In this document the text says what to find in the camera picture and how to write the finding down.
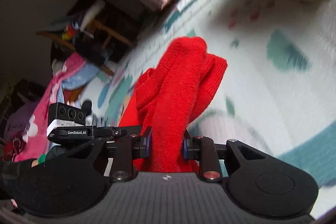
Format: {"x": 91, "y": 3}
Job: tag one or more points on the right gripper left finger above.
{"x": 87, "y": 162}

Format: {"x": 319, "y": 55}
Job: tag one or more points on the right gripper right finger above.
{"x": 234, "y": 153}

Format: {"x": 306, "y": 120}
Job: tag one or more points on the red knit garment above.
{"x": 169, "y": 97}

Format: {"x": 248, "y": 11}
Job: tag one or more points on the pink and blue blanket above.
{"x": 26, "y": 130}

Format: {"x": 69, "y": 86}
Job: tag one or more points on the cartoon print play mat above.
{"x": 278, "y": 92}

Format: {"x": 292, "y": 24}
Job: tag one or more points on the colourful toy on chair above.
{"x": 70, "y": 31}

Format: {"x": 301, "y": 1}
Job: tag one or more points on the wooden chair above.
{"x": 105, "y": 33}

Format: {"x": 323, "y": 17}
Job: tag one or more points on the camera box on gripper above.
{"x": 63, "y": 115}

